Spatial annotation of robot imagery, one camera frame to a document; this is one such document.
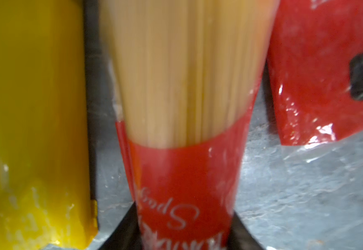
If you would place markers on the red spaghetti package front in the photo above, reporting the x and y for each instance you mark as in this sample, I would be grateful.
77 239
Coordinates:
186 75

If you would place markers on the red spaghetti package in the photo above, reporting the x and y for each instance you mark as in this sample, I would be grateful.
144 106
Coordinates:
186 75
315 64

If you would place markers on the yellow spaghetti package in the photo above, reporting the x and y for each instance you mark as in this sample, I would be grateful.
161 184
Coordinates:
45 196

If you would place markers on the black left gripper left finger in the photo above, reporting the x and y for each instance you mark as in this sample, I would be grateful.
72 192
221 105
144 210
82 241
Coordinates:
127 234

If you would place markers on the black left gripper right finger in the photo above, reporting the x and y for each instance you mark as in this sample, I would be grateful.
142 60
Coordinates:
240 238

